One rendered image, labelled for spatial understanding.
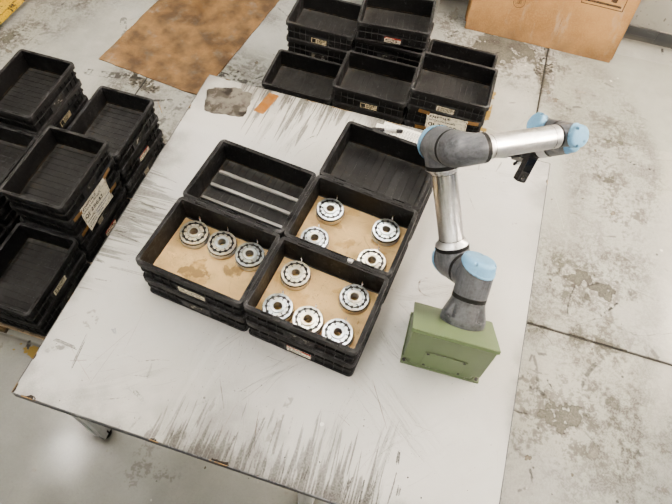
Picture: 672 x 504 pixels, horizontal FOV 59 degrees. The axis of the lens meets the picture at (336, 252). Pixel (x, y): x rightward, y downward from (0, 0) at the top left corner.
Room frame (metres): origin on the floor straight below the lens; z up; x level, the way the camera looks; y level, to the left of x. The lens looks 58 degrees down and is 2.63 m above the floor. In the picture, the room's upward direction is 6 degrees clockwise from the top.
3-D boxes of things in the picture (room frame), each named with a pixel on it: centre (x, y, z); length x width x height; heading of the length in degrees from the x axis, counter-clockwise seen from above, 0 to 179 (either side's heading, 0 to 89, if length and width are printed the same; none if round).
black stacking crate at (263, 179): (1.30, 0.33, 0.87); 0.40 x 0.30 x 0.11; 72
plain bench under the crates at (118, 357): (1.14, 0.06, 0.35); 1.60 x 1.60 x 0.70; 78
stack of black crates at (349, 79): (2.43, -0.12, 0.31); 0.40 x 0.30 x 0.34; 78
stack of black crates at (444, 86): (2.35, -0.51, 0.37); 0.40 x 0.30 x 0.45; 77
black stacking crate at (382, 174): (1.46, -0.14, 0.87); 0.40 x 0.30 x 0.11; 72
